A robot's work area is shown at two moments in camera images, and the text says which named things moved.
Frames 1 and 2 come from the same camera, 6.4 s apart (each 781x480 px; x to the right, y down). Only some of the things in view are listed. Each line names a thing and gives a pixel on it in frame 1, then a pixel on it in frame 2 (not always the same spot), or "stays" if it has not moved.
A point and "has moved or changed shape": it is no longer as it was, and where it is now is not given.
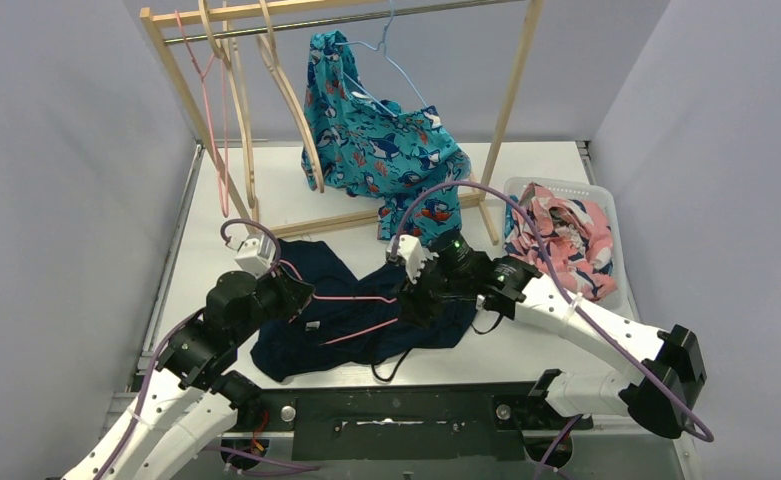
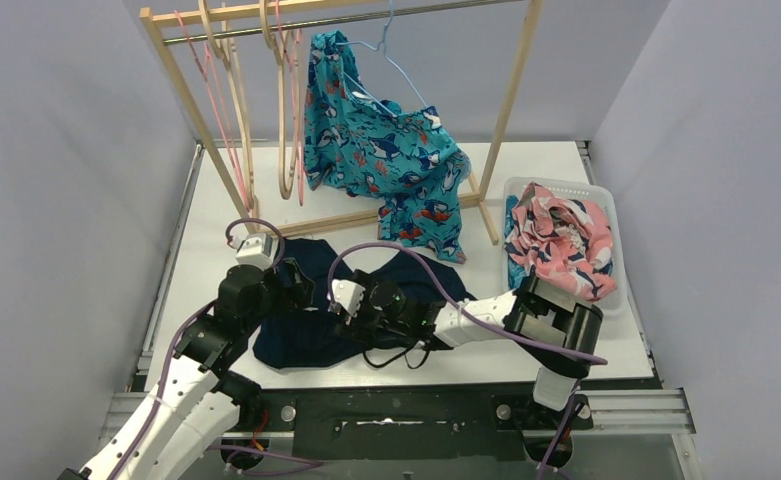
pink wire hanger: [215, 92] has moved or changed shape
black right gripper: [416, 303] -> [353, 325]
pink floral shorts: [580, 237] stays
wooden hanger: [280, 68] -> [285, 190]
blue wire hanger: [382, 43] stays
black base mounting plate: [412, 422] stays
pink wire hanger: [341, 299] has moved or changed shape
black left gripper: [295, 291] stays
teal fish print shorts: [373, 147] stays
